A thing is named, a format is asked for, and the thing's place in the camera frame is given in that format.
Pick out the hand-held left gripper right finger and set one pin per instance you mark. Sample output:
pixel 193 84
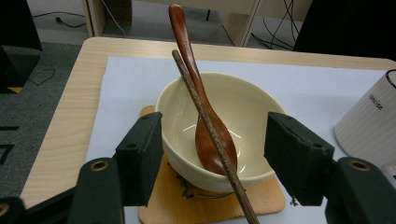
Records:
pixel 295 158

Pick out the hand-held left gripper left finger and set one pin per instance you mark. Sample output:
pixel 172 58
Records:
pixel 140 161

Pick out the wooden coaster with cutout pattern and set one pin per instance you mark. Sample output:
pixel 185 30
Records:
pixel 168 205

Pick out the cream ceramic bowl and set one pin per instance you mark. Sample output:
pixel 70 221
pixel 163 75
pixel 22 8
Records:
pixel 249 109

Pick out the reddish brown wooden spoon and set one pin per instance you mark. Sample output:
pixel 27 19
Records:
pixel 207 146

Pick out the dark brown wooden chopstick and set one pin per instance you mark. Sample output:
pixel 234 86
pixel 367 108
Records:
pixel 190 90

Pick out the white table mat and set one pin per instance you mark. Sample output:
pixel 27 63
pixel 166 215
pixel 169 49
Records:
pixel 134 81

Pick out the beige wooden desk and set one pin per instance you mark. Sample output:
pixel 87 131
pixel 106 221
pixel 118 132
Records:
pixel 239 21

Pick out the black stand base striped tape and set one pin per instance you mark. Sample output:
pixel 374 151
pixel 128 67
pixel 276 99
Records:
pixel 18 65

